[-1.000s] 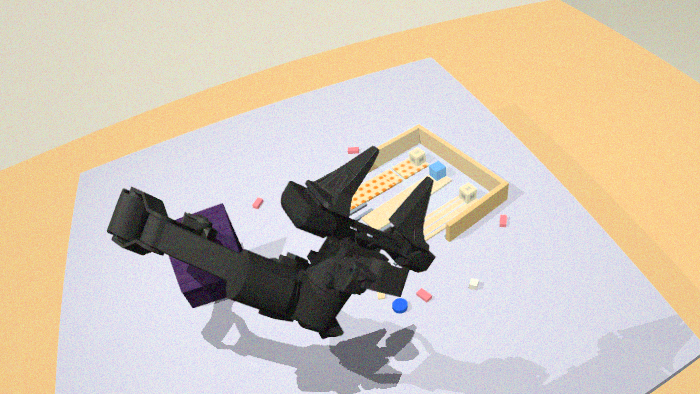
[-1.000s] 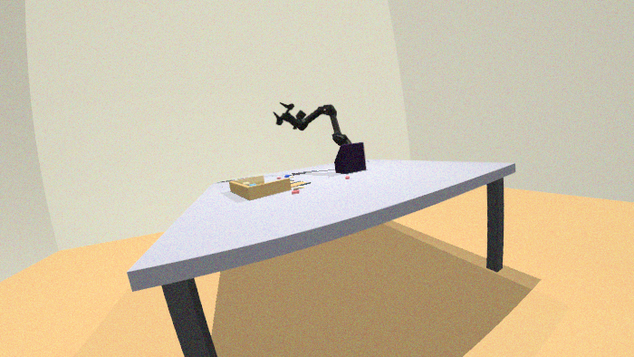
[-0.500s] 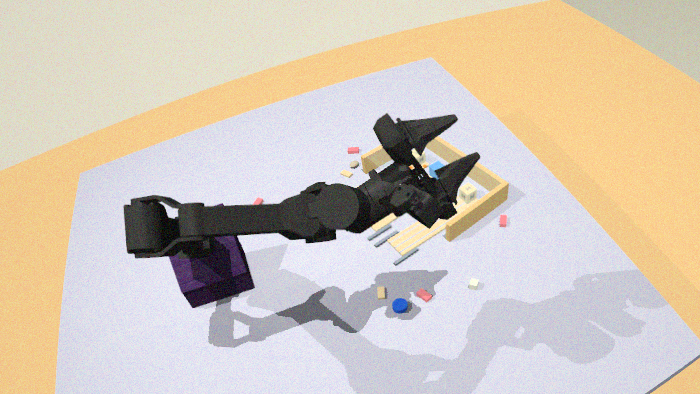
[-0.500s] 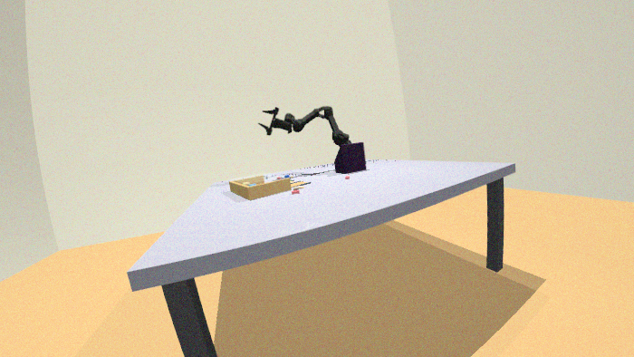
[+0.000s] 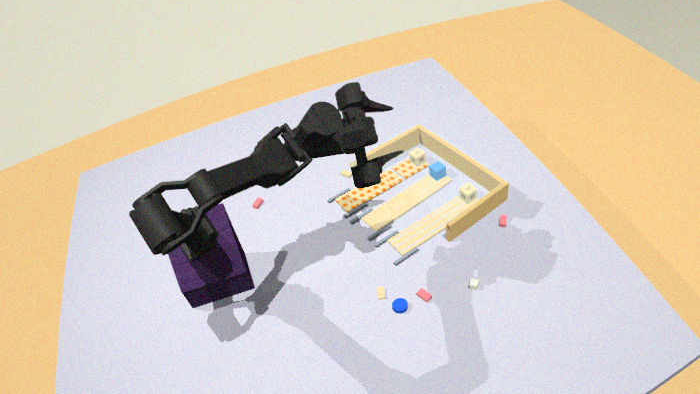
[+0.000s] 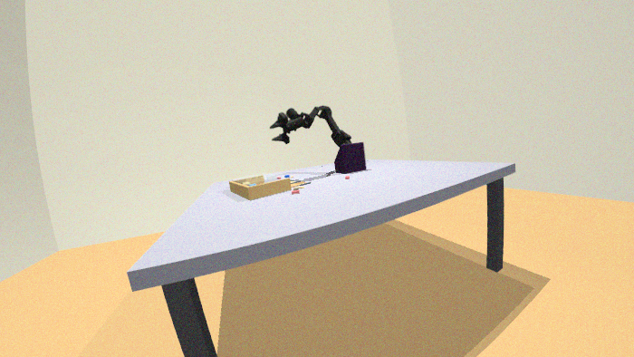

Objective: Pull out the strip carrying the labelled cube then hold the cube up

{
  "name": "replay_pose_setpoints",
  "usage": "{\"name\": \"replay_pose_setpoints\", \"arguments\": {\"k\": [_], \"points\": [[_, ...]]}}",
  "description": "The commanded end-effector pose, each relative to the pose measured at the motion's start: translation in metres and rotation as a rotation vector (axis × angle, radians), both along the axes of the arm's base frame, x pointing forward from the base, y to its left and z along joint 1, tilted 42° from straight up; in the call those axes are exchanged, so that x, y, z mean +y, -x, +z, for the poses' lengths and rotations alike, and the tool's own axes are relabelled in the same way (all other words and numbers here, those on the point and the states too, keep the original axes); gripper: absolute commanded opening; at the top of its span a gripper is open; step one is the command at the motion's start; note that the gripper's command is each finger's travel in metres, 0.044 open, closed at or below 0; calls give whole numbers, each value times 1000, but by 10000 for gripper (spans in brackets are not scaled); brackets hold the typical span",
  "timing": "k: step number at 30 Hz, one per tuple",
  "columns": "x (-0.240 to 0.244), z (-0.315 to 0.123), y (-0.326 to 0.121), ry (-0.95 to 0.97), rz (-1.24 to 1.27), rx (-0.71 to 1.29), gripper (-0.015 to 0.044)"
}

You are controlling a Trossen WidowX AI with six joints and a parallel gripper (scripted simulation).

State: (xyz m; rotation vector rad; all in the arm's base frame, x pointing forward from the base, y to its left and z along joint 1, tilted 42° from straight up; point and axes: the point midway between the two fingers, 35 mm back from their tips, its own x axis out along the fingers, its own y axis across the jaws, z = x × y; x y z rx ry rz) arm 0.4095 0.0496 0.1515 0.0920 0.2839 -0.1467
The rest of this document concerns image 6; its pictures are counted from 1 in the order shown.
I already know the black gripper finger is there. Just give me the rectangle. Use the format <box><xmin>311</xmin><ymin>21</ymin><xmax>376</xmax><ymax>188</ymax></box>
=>
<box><xmin>270</xmin><ymin>117</ymin><xmax>283</xmax><ymax>129</ymax></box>
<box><xmin>271</xmin><ymin>133</ymin><xmax>285</xmax><ymax>142</ymax></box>

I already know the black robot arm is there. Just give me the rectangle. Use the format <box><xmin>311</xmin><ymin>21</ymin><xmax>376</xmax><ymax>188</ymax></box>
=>
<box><xmin>285</xmin><ymin>106</ymin><xmax>352</xmax><ymax>147</ymax></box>

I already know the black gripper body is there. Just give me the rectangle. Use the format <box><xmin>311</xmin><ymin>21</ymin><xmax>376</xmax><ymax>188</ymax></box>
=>
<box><xmin>279</xmin><ymin>112</ymin><xmax>298</xmax><ymax>144</ymax></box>

